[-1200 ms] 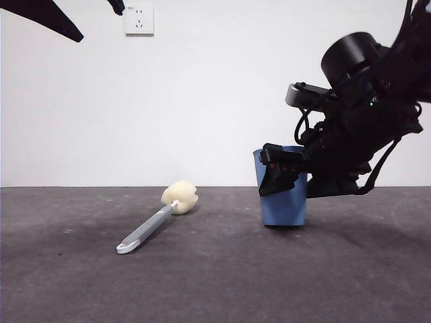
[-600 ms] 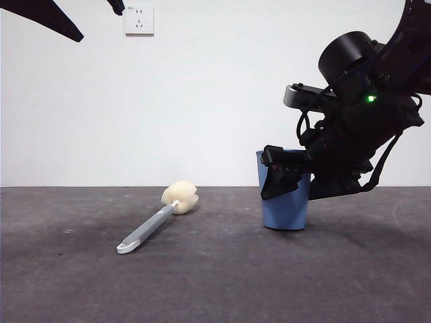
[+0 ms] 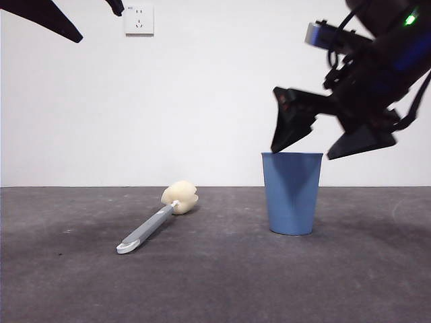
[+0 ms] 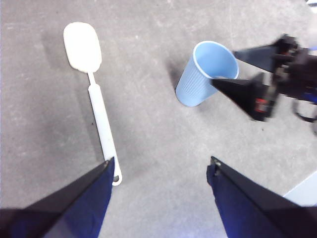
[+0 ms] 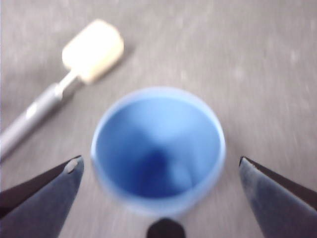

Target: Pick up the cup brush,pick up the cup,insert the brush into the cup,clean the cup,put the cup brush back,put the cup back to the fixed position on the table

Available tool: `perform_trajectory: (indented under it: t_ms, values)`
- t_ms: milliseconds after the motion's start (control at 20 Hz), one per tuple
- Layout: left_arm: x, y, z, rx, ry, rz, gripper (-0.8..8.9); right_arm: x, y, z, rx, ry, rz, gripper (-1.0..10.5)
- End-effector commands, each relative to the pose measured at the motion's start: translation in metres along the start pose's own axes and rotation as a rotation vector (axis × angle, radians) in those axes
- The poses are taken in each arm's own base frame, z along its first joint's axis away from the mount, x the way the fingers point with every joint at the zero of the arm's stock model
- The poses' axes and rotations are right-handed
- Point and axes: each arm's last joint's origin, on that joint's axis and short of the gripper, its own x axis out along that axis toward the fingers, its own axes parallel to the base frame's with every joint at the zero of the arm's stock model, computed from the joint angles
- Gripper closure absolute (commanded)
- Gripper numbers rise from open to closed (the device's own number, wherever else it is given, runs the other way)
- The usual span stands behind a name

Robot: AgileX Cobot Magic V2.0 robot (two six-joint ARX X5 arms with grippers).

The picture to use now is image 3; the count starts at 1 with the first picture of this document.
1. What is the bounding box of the grey-handled cream sponge cup brush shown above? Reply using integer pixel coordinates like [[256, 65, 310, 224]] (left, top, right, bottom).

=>
[[116, 180, 199, 255]]

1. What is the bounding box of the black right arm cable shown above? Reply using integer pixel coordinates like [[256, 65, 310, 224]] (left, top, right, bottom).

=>
[[390, 69, 431, 133]]

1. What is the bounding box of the pale grey right wrist camera box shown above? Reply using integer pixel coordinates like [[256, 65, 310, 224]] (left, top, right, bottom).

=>
[[304, 20, 374, 51]]

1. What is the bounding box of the blue ribbed plastic cup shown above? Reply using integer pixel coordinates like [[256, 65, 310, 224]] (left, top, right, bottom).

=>
[[261, 151, 324, 236]]

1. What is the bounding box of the white wall socket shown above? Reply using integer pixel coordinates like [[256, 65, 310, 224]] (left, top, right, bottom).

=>
[[125, 3, 155, 37]]

